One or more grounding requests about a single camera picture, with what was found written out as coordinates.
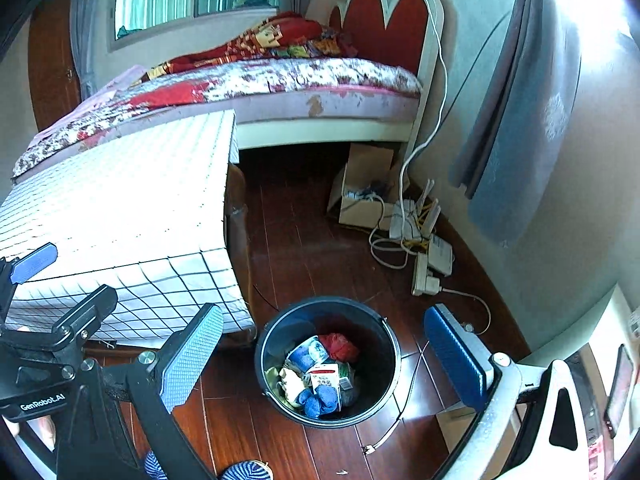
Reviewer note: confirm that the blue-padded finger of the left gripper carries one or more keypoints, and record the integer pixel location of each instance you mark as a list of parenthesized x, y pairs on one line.
[(22, 270)]

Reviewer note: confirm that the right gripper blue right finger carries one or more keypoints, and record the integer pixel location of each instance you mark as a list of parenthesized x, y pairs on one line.
[(462, 355)]

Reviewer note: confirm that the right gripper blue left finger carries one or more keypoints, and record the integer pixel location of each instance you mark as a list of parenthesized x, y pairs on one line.
[(185, 354)]

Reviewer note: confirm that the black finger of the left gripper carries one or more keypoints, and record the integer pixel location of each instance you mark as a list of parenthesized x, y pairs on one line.
[(82, 321)]

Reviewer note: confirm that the red plastic bag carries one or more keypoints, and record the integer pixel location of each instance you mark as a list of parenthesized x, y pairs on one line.
[(339, 347)]

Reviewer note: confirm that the blue paper cup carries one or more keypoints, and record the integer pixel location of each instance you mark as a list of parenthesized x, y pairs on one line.
[(307, 355)]

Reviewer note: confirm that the nut milk carton red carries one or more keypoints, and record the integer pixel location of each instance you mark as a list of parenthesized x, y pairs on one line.
[(337, 375)]

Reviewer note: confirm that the dark blue cloth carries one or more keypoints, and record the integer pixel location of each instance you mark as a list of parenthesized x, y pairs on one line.
[(323, 400)]

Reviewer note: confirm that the white green milk carton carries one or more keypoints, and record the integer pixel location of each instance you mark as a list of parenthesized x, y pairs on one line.
[(272, 379)]

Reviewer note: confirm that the cream paper bundle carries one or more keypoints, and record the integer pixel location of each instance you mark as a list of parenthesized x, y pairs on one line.
[(291, 385)]

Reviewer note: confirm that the black trash bucket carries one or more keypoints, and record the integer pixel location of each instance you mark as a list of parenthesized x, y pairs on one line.
[(328, 362)]

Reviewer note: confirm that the person's left hand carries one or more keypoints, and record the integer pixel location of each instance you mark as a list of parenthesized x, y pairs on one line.
[(42, 429)]

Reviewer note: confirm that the white power strip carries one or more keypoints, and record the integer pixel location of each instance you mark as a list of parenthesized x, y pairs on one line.
[(424, 282)]

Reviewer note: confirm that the white grid tablecloth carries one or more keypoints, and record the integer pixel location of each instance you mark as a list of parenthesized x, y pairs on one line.
[(143, 214)]

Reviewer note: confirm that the white wifi router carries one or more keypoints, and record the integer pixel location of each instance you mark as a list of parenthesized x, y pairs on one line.
[(415, 221)]

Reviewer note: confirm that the dark wooden door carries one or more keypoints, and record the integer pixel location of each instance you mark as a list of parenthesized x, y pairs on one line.
[(53, 81)]

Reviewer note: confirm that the cardboard box under bed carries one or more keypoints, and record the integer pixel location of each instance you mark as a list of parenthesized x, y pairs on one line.
[(365, 190)]

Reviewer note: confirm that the pink cloth on bed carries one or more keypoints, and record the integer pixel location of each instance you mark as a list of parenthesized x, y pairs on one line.
[(121, 82)]

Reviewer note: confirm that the grey right side curtain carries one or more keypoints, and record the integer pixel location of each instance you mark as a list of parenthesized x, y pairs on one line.
[(508, 158)]

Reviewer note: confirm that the bed with floral sheet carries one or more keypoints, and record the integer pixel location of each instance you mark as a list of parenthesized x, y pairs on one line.
[(258, 91)]

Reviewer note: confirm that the grey left window curtain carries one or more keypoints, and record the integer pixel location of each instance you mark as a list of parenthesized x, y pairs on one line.
[(83, 19)]

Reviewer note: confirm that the red patterned blanket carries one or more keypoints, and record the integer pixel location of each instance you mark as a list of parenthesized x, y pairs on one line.
[(285, 35)]

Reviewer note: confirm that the red heart-shaped headboard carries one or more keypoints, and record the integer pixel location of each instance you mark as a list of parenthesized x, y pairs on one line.
[(403, 33)]

